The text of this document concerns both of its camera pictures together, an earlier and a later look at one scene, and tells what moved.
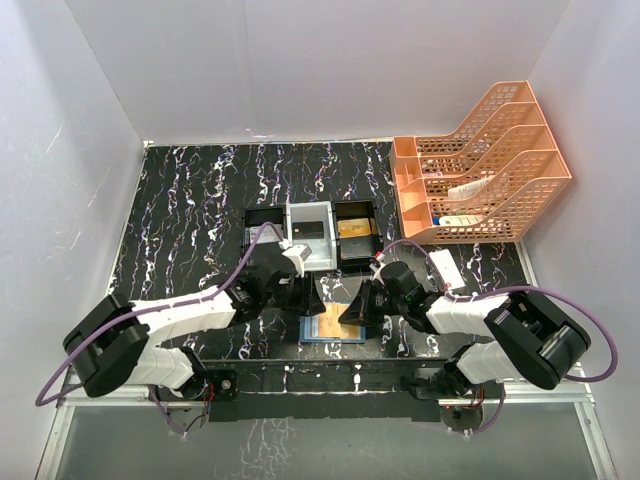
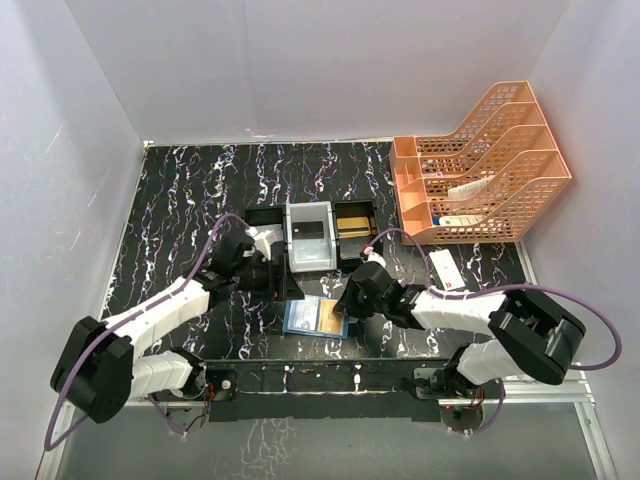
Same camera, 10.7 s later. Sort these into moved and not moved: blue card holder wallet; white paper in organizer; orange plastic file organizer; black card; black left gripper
Moved: blue card holder wallet; black left gripper
Not moved: black card; white paper in organizer; orange plastic file organizer
